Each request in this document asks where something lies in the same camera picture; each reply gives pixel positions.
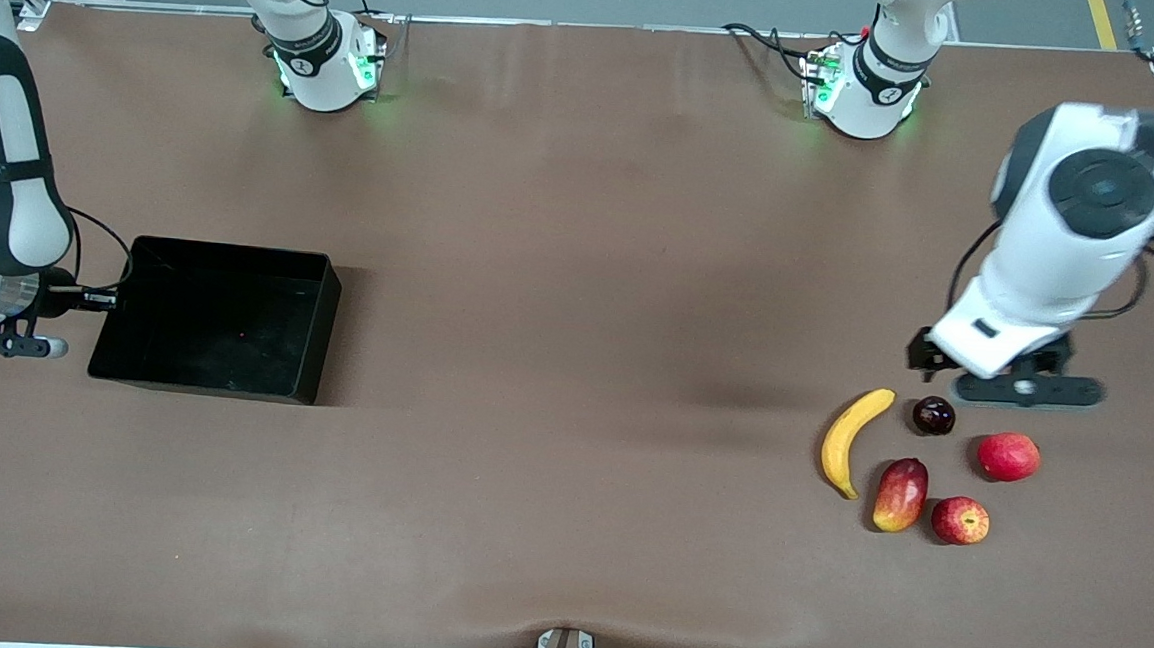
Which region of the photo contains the yellow banana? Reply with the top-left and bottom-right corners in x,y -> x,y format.
818,384 -> 898,503

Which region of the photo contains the black rectangular plastic box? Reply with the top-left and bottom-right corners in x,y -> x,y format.
85,231 -> 345,408

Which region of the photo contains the red yellow streaked apple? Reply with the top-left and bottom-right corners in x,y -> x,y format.
929,494 -> 992,549

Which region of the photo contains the dark purple plum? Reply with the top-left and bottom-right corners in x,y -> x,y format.
910,394 -> 958,438

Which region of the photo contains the red peach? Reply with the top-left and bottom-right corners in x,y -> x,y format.
975,430 -> 1043,486

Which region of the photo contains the red yellow mango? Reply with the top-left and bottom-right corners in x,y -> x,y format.
871,456 -> 931,536

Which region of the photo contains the brown table cover mat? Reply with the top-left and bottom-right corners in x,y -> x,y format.
0,0 -> 1154,648

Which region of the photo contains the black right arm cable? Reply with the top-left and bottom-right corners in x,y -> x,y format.
63,208 -> 136,298

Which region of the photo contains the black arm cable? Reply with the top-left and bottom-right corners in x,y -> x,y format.
63,208 -> 136,298
946,219 -> 1153,325

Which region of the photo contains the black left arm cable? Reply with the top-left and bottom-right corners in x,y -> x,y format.
946,219 -> 1153,325

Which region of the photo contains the black left base cable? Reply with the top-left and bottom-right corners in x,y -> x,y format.
720,20 -> 822,84

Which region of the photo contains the silver table edge rail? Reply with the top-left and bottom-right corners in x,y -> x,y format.
15,0 -> 1154,76

